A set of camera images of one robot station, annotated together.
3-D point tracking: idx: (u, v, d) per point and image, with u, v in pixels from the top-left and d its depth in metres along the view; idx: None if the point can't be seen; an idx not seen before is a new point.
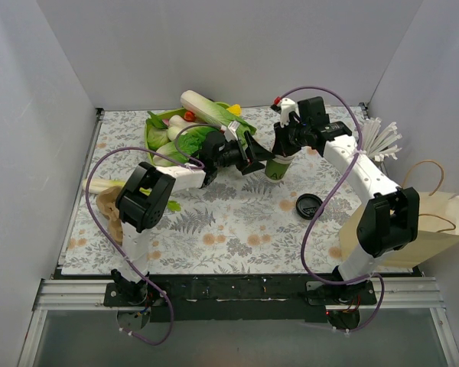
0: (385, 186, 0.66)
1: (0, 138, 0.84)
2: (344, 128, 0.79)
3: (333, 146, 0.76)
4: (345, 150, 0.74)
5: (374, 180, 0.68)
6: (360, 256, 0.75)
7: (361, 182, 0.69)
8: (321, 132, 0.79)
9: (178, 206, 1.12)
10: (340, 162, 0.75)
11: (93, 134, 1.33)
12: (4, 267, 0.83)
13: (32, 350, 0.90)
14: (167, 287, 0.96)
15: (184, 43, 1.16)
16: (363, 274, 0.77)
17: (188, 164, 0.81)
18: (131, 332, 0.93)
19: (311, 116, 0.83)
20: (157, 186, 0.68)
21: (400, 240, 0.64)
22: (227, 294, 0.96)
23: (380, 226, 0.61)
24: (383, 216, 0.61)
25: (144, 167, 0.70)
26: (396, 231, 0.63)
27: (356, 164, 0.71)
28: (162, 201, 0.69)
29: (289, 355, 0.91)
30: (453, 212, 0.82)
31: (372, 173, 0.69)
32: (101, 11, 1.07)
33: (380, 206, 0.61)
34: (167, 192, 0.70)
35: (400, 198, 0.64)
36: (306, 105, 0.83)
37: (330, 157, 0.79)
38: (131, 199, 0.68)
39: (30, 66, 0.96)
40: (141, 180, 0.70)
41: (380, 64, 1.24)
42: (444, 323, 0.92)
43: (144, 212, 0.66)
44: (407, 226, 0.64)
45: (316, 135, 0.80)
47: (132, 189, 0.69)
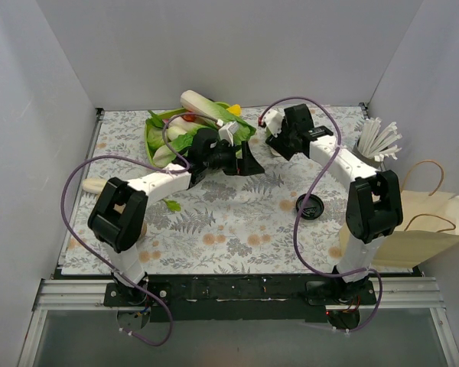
0: (366, 171, 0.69)
1: (0, 137, 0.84)
2: (327, 130, 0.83)
3: (317, 144, 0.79)
4: (327, 146, 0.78)
5: (355, 167, 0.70)
6: (354, 248, 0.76)
7: (343, 171, 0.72)
8: (304, 137, 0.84)
9: (178, 206, 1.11)
10: (324, 160, 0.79)
11: (93, 134, 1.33)
12: (4, 267, 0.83)
13: (32, 350, 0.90)
14: (167, 287, 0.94)
15: (184, 43, 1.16)
16: (360, 268, 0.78)
17: (167, 171, 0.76)
18: (131, 332, 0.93)
19: (297, 121, 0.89)
20: (128, 209, 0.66)
21: (386, 224, 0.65)
22: (227, 294, 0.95)
23: (363, 209, 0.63)
24: (366, 197, 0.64)
25: (113, 184, 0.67)
26: (382, 213, 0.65)
27: (338, 156, 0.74)
28: (136, 220, 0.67)
29: (290, 355, 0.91)
30: (453, 212, 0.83)
31: (353, 161, 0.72)
32: (102, 11, 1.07)
33: (361, 188, 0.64)
34: (141, 209, 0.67)
35: (380, 182, 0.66)
36: (291, 111, 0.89)
37: (316, 157, 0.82)
38: (102, 221, 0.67)
39: (30, 66, 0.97)
40: (112, 199, 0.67)
41: (380, 64, 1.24)
42: (444, 323, 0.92)
43: (118, 233, 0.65)
44: (392, 208, 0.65)
45: (301, 140, 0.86)
47: (103, 210, 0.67)
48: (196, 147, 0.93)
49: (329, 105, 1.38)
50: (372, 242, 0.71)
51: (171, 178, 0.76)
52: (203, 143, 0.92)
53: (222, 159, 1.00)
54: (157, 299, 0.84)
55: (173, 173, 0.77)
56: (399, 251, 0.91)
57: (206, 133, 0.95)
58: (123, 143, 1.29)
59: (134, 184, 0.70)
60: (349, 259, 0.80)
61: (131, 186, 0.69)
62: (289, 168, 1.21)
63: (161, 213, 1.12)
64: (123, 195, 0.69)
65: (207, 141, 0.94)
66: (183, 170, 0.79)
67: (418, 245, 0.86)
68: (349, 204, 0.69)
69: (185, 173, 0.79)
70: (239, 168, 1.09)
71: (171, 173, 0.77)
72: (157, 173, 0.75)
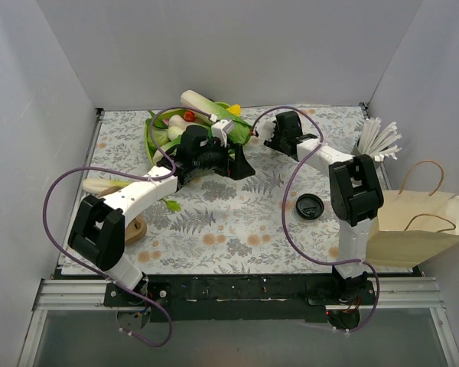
0: (343, 157, 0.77)
1: (0, 138, 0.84)
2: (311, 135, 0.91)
3: (302, 146, 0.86)
4: (310, 145, 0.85)
5: (334, 156, 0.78)
6: (346, 235, 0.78)
7: (324, 160, 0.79)
8: (294, 143, 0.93)
9: (178, 206, 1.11)
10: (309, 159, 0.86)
11: (93, 134, 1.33)
12: (4, 267, 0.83)
13: (31, 350, 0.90)
14: (167, 287, 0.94)
15: (184, 43, 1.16)
16: (353, 259, 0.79)
17: (148, 177, 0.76)
18: (131, 332, 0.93)
19: (287, 129, 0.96)
20: (104, 232, 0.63)
21: (368, 203, 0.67)
22: (227, 294, 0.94)
23: (343, 189, 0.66)
24: (343, 178, 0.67)
25: (89, 203, 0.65)
26: (362, 195, 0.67)
27: (320, 150, 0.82)
28: (116, 240, 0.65)
29: (290, 355, 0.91)
30: (453, 212, 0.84)
31: (332, 152, 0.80)
32: (102, 11, 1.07)
33: (339, 170, 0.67)
34: (119, 230, 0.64)
35: (356, 165, 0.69)
36: (282, 118, 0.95)
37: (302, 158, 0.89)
38: (81, 241, 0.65)
39: (30, 66, 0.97)
40: (88, 219, 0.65)
41: (381, 63, 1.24)
42: (444, 323, 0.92)
43: (99, 253, 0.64)
44: (370, 189, 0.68)
45: (289, 146, 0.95)
47: (81, 230, 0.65)
48: (185, 145, 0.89)
49: (329, 105, 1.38)
50: (362, 228, 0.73)
51: (153, 187, 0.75)
52: (192, 141, 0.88)
53: (212, 158, 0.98)
54: (152, 303, 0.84)
55: (155, 180, 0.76)
56: (401, 251, 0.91)
57: (194, 131, 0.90)
58: (123, 143, 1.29)
59: (111, 199, 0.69)
60: (345, 252, 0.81)
61: (109, 204, 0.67)
62: (289, 168, 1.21)
63: (161, 213, 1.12)
64: (102, 213, 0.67)
65: (197, 138, 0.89)
66: (169, 173, 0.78)
67: (419, 245, 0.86)
68: (332, 189, 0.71)
69: (170, 178, 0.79)
70: (229, 170, 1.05)
71: (154, 181, 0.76)
72: (138, 184, 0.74)
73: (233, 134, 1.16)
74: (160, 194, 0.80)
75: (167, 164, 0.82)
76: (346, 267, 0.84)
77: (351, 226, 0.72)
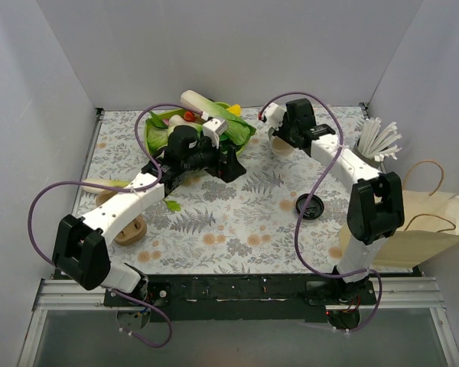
0: (369, 173, 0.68)
1: (0, 138, 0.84)
2: (328, 128, 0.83)
3: (319, 144, 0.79)
4: (329, 146, 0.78)
5: (357, 169, 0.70)
6: (355, 248, 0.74)
7: (346, 171, 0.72)
8: (307, 134, 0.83)
9: (178, 207, 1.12)
10: (325, 159, 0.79)
11: (93, 134, 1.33)
12: (3, 267, 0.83)
13: (31, 350, 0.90)
14: (167, 287, 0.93)
15: (184, 43, 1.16)
16: (360, 268, 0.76)
17: (131, 188, 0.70)
18: (131, 332, 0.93)
19: (298, 118, 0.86)
20: (84, 254, 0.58)
21: (388, 225, 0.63)
22: (227, 294, 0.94)
23: (366, 211, 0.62)
24: (368, 199, 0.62)
25: (67, 224, 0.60)
26: (382, 215, 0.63)
27: (340, 157, 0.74)
28: (99, 260, 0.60)
29: (290, 355, 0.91)
30: (453, 212, 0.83)
31: (355, 161, 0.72)
32: (102, 11, 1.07)
33: (363, 190, 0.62)
34: (101, 251, 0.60)
35: (383, 183, 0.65)
36: (294, 106, 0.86)
37: (317, 154, 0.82)
38: (66, 263, 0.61)
39: (30, 67, 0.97)
40: (69, 239, 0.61)
41: (381, 64, 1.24)
42: (444, 323, 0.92)
43: (83, 274, 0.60)
44: (393, 210, 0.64)
45: (302, 137, 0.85)
47: (63, 251, 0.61)
48: (173, 148, 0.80)
49: (329, 105, 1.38)
50: (375, 245, 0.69)
51: (136, 200, 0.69)
52: (180, 143, 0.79)
53: (204, 160, 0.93)
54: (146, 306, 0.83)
55: (139, 190, 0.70)
56: (400, 251, 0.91)
57: (182, 131, 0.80)
58: (123, 143, 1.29)
59: (92, 218, 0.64)
60: (351, 259, 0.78)
61: (87, 223, 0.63)
62: (289, 168, 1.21)
63: (161, 213, 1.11)
64: (83, 232, 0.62)
65: (186, 140, 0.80)
66: (154, 181, 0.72)
67: (419, 246, 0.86)
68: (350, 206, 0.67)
69: (156, 186, 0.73)
70: (221, 171, 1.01)
71: (137, 192, 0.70)
72: (119, 197, 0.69)
73: (233, 134, 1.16)
74: (146, 203, 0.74)
75: (154, 170, 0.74)
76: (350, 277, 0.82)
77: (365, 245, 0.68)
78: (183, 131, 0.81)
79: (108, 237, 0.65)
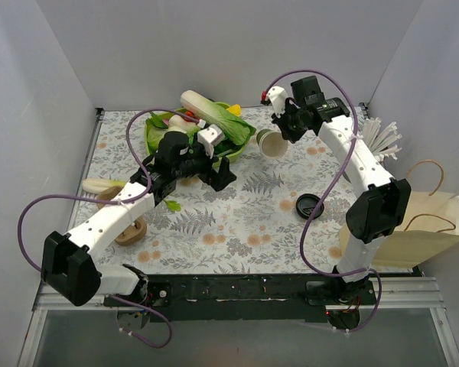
0: (381, 178, 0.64)
1: (0, 138, 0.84)
2: (341, 106, 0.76)
3: (330, 128, 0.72)
4: (342, 134, 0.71)
5: (369, 170, 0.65)
6: (355, 247, 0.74)
7: (357, 171, 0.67)
8: (317, 109, 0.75)
9: (178, 206, 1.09)
10: (336, 147, 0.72)
11: (93, 134, 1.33)
12: (3, 267, 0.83)
13: (32, 350, 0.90)
14: (167, 287, 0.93)
15: (184, 43, 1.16)
16: (360, 268, 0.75)
17: (118, 199, 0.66)
18: (131, 332, 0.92)
19: (306, 95, 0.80)
20: (72, 273, 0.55)
21: (386, 225, 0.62)
22: (227, 294, 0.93)
23: (369, 215, 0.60)
24: (375, 206, 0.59)
25: (53, 241, 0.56)
26: (383, 218, 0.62)
27: (355, 153, 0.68)
28: (89, 275, 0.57)
29: (290, 355, 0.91)
30: (454, 212, 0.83)
31: (368, 161, 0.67)
32: (102, 11, 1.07)
33: (372, 198, 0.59)
34: (89, 267, 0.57)
35: (392, 188, 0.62)
36: (298, 83, 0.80)
37: (325, 139, 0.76)
38: (56, 280, 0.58)
39: (30, 68, 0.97)
40: (56, 257, 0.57)
41: (381, 64, 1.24)
42: (444, 323, 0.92)
43: (72, 290, 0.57)
44: (395, 214, 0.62)
45: (311, 112, 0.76)
47: (50, 268, 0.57)
48: (164, 154, 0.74)
49: None
50: (375, 244, 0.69)
51: (124, 212, 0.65)
52: (170, 150, 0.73)
53: (196, 165, 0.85)
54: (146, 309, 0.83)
55: (128, 202, 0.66)
56: (400, 251, 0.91)
57: (173, 137, 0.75)
58: (123, 143, 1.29)
59: (76, 234, 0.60)
60: (351, 259, 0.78)
61: (73, 240, 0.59)
62: (289, 168, 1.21)
63: (161, 213, 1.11)
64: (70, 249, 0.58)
65: (176, 147, 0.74)
66: (144, 191, 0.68)
67: (419, 246, 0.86)
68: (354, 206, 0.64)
69: (144, 196, 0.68)
70: (211, 179, 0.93)
71: (125, 204, 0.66)
72: (106, 209, 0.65)
73: (233, 134, 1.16)
74: (135, 215, 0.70)
75: (142, 178, 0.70)
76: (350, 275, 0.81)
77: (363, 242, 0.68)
78: (173, 138, 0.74)
79: (96, 253, 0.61)
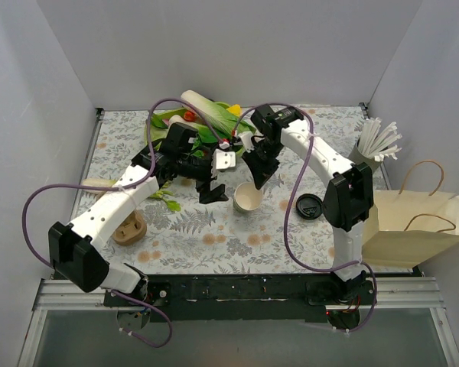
0: (343, 165, 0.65)
1: (0, 138, 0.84)
2: (296, 112, 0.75)
3: (289, 132, 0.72)
4: (301, 135, 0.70)
5: (330, 161, 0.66)
6: (340, 238, 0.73)
7: (320, 164, 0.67)
8: (275, 118, 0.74)
9: (178, 206, 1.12)
10: (298, 149, 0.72)
11: (93, 134, 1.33)
12: (3, 267, 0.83)
13: (32, 350, 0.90)
14: (167, 287, 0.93)
15: (184, 43, 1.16)
16: (352, 261, 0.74)
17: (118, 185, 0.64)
18: (131, 332, 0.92)
19: (261, 117, 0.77)
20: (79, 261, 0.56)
21: (359, 209, 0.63)
22: (227, 295, 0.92)
23: (341, 202, 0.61)
24: (343, 192, 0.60)
25: (56, 232, 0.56)
26: (354, 202, 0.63)
27: (314, 147, 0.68)
28: (96, 261, 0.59)
29: (290, 355, 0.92)
30: (453, 212, 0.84)
31: (327, 153, 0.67)
32: (102, 11, 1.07)
33: (339, 183, 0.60)
34: (95, 253, 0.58)
35: (355, 173, 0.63)
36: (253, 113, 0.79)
37: (288, 146, 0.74)
38: (65, 267, 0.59)
39: (30, 68, 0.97)
40: (61, 248, 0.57)
41: (381, 64, 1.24)
42: (444, 323, 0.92)
43: (83, 277, 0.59)
44: (364, 197, 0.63)
45: (271, 124, 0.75)
47: (58, 258, 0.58)
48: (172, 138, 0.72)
49: (329, 105, 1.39)
50: (356, 230, 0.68)
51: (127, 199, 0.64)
52: (180, 132, 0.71)
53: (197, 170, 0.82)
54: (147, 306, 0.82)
55: (128, 188, 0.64)
56: (400, 251, 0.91)
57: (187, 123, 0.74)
58: (123, 143, 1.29)
59: (80, 224, 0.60)
60: (340, 253, 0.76)
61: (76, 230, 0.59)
62: (289, 168, 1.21)
63: (161, 213, 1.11)
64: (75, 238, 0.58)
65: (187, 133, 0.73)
66: (145, 176, 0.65)
67: (420, 245, 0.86)
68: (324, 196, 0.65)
69: (148, 180, 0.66)
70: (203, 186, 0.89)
71: (127, 190, 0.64)
72: (108, 197, 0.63)
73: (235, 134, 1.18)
74: (139, 199, 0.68)
75: (145, 159, 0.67)
76: (346, 271, 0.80)
77: (345, 231, 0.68)
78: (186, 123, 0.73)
79: (102, 241, 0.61)
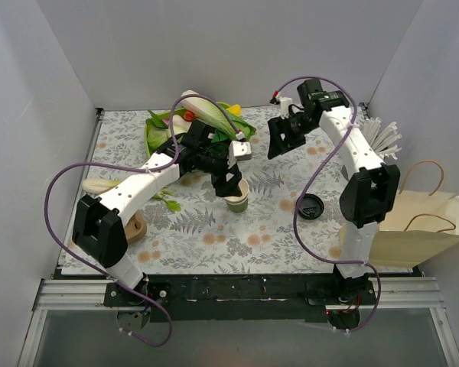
0: (372, 161, 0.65)
1: (0, 138, 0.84)
2: (342, 99, 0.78)
3: (330, 116, 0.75)
4: (340, 121, 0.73)
5: (362, 154, 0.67)
6: (350, 236, 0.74)
7: (349, 155, 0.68)
8: (320, 100, 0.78)
9: (178, 206, 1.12)
10: (333, 134, 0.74)
11: (93, 134, 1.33)
12: (3, 267, 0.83)
13: (32, 350, 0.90)
14: (167, 287, 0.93)
15: (184, 43, 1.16)
16: (356, 260, 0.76)
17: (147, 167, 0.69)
18: (131, 332, 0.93)
19: (308, 92, 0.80)
20: (102, 235, 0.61)
21: (375, 211, 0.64)
22: (227, 295, 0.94)
23: (359, 199, 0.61)
24: (364, 189, 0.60)
25: (85, 204, 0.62)
26: (375, 202, 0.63)
27: (349, 138, 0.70)
28: (116, 239, 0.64)
29: (290, 355, 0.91)
30: (453, 212, 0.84)
31: (361, 145, 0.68)
32: (102, 11, 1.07)
33: (362, 179, 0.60)
34: (117, 230, 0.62)
35: (382, 173, 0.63)
36: (303, 85, 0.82)
37: (327, 128, 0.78)
38: (87, 240, 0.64)
39: (30, 69, 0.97)
40: (86, 219, 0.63)
41: (381, 64, 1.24)
42: (444, 323, 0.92)
43: (102, 253, 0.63)
44: (385, 199, 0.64)
45: (314, 102, 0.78)
47: (83, 229, 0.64)
48: (193, 133, 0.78)
49: None
50: (368, 230, 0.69)
51: (151, 180, 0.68)
52: (201, 129, 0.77)
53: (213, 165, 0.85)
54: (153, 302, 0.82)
55: (154, 171, 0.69)
56: (401, 251, 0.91)
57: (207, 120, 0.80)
58: (123, 143, 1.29)
59: (109, 198, 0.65)
60: (347, 250, 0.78)
61: (104, 205, 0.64)
62: (289, 168, 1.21)
63: (161, 213, 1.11)
64: (100, 212, 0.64)
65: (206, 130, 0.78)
66: (170, 162, 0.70)
67: (421, 245, 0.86)
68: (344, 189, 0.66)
69: (172, 167, 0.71)
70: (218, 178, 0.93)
71: (153, 173, 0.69)
72: (135, 177, 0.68)
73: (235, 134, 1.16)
74: (162, 183, 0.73)
75: (169, 149, 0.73)
76: (348, 267, 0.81)
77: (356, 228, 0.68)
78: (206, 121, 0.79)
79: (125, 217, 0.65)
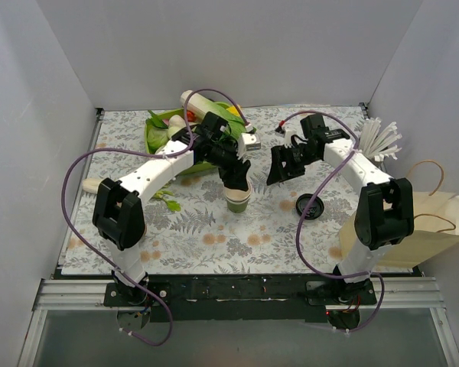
0: (380, 177, 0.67)
1: (0, 138, 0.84)
2: (343, 134, 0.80)
3: (333, 147, 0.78)
4: (343, 150, 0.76)
5: (368, 173, 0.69)
6: (359, 250, 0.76)
7: (356, 175, 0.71)
8: (321, 137, 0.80)
9: (178, 207, 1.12)
10: (337, 161, 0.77)
11: (93, 134, 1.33)
12: (3, 267, 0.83)
13: (32, 350, 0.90)
14: (167, 287, 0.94)
15: (184, 43, 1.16)
16: (362, 271, 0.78)
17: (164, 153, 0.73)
18: (131, 332, 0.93)
19: (311, 129, 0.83)
20: (123, 212, 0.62)
21: (395, 232, 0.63)
22: (227, 294, 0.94)
23: (373, 215, 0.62)
24: (375, 204, 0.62)
25: (106, 186, 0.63)
26: (392, 222, 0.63)
27: (352, 160, 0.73)
28: (137, 219, 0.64)
29: (289, 355, 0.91)
30: (454, 212, 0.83)
31: (366, 166, 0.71)
32: (102, 11, 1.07)
33: (372, 193, 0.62)
34: (138, 210, 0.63)
35: (393, 189, 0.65)
36: (306, 120, 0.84)
37: (330, 157, 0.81)
38: (106, 222, 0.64)
39: (30, 70, 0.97)
40: (108, 201, 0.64)
41: (381, 64, 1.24)
42: (444, 323, 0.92)
43: (122, 232, 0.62)
44: (402, 218, 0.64)
45: (316, 141, 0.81)
47: (102, 211, 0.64)
48: (207, 123, 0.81)
49: (329, 105, 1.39)
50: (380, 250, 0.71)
51: (168, 165, 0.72)
52: (214, 120, 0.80)
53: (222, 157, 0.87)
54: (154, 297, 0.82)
55: (170, 157, 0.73)
56: (402, 251, 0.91)
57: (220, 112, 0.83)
58: (123, 143, 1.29)
59: (127, 180, 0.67)
60: (354, 259, 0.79)
61: (125, 186, 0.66)
62: None
63: (161, 213, 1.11)
64: (120, 195, 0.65)
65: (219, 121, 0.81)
66: (185, 148, 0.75)
67: (421, 245, 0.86)
68: (359, 209, 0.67)
69: (186, 154, 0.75)
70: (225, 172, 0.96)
71: (169, 159, 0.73)
72: (153, 162, 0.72)
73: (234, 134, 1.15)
74: (177, 170, 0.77)
75: (183, 138, 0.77)
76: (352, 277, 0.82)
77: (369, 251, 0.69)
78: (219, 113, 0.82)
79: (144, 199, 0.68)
